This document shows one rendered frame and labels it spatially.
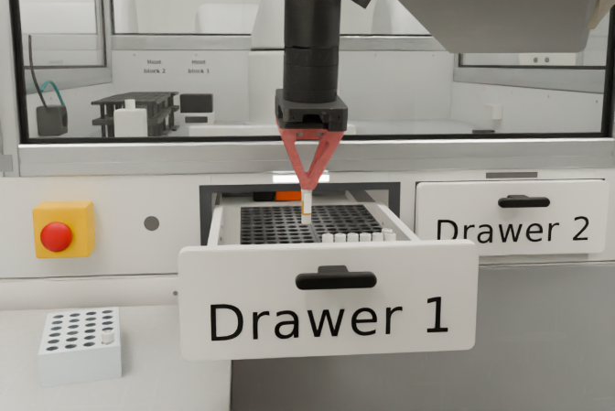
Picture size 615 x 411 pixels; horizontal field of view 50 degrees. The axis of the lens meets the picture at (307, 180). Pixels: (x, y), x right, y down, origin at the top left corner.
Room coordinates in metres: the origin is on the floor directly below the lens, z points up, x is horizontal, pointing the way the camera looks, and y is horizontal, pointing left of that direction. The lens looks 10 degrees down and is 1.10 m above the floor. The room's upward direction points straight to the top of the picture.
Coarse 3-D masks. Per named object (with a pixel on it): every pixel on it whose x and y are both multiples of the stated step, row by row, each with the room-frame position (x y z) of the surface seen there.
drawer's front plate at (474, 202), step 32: (416, 192) 0.96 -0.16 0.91; (448, 192) 0.95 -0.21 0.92; (480, 192) 0.95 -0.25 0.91; (512, 192) 0.96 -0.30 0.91; (544, 192) 0.96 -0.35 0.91; (576, 192) 0.97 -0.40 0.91; (608, 192) 0.97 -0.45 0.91; (416, 224) 0.95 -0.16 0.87; (448, 224) 0.95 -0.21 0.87; (480, 224) 0.95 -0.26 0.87; (512, 224) 0.96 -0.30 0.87; (544, 224) 0.96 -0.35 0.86; (576, 224) 0.97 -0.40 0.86
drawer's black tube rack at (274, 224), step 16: (256, 208) 0.92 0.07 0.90; (272, 208) 0.92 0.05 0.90; (288, 208) 0.92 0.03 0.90; (320, 208) 0.91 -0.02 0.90; (336, 208) 0.91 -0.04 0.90; (352, 208) 0.91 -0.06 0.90; (256, 224) 0.82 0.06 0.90; (272, 224) 0.81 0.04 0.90; (288, 224) 0.82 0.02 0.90; (304, 224) 0.82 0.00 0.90; (320, 224) 0.82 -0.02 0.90; (336, 224) 0.82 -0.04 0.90; (352, 224) 0.82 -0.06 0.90; (368, 224) 0.82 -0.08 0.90; (240, 240) 0.74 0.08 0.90; (256, 240) 0.74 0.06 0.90; (272, 240) 0.74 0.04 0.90; (288, 240) 0.74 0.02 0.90; (304, 240) 0.74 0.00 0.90; (320, 240) 0.74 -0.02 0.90
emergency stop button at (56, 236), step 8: (48, 224) 0.85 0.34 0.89; (56, 224) 0.84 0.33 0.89; (64, 224) 0.85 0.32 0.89; (48, 232) 0.84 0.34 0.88; (56, 232) 0.84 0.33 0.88; (64, 232) 0.84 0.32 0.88; (40, 240) 0.84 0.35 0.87; (48, 240) 0.84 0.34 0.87; (56, 240) 0.84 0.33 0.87; (64, 240) 0.84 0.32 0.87; (48, 248) 0.84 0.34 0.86; (56, 248) 0.84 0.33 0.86; (64, 248) 0.85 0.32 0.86
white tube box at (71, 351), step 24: (72, 312) 0.78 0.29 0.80; (96, 312) 0.78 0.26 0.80; (48, 336) 0.71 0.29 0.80; (72, 336) 0.71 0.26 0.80; (96, 336) 0.71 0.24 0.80; (48, 360) 0.66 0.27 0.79; (72, 360) 0.67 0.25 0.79; (96, 360) 0.67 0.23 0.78; (120, 360) 0.68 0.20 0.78; (48, 384) 0.66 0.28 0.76
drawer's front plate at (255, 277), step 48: (432, 240) 0.64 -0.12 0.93; (192, 288) 0.60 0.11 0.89; (240, 288) 0.60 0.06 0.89; (288, 288) 0.61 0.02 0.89; (384, 288) 0.62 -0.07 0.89; (432, 288) 0.62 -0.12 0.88; (192, 336) 0.60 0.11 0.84; (240, 336) 0.60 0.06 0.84; (336, 336) 0.61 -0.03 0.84; (384, 336) 0.62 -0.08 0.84; (432, 336) 0.62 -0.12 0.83
